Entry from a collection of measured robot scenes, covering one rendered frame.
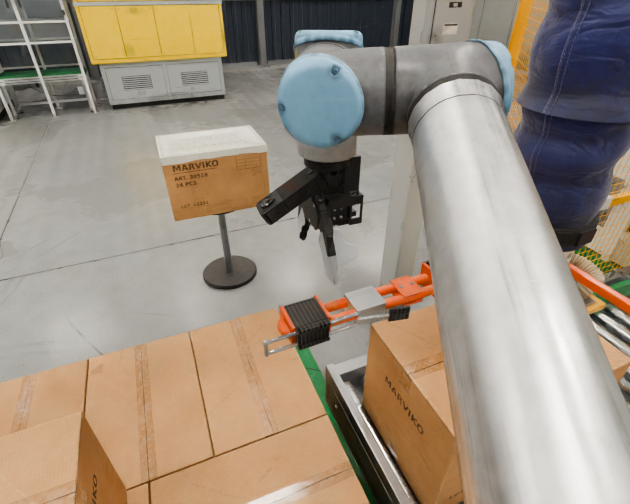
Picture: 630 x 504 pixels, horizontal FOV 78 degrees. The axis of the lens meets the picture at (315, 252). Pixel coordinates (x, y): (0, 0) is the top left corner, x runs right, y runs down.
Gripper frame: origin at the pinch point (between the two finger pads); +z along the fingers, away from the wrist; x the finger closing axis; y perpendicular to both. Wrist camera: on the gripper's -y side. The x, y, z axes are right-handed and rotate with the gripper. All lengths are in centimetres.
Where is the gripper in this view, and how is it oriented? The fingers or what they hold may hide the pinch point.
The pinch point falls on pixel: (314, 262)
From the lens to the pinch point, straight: 70.8
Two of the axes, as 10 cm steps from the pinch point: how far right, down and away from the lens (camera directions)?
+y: 9.3, -2.2, 3.1
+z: 0.0, 8.2, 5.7
